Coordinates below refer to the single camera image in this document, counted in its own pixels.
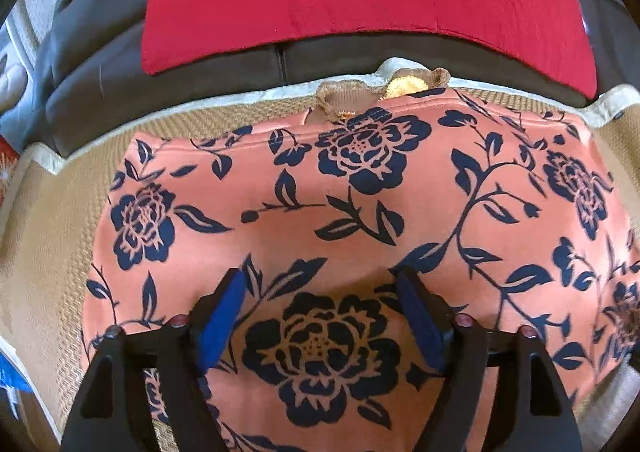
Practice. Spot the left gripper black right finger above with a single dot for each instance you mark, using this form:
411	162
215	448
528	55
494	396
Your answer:
507	376

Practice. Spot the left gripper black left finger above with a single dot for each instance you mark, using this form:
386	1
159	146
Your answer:
112	409

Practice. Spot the woven bamboo bed mat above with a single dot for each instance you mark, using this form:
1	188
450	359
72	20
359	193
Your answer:
48	243

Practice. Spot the red gift box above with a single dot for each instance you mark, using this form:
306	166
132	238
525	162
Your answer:
8	161

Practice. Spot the brown cloth with yellow patch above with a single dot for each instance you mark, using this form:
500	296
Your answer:
336	102

